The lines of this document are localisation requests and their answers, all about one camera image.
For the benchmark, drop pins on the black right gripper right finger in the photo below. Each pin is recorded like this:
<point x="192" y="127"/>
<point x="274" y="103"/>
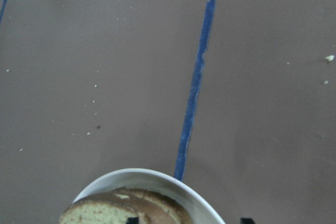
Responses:
<point x="247" y="221"/>

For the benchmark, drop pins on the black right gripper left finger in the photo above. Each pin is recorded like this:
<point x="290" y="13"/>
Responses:
<point x="133" y="220"/>

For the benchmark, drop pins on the bread slice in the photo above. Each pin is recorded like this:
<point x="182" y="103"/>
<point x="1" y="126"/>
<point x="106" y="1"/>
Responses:
<point x="100" y="211"/>
<point x="157" y="207"/>

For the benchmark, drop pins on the white round bowl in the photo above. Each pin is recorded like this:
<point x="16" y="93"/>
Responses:
<point x="198" y="208"/>

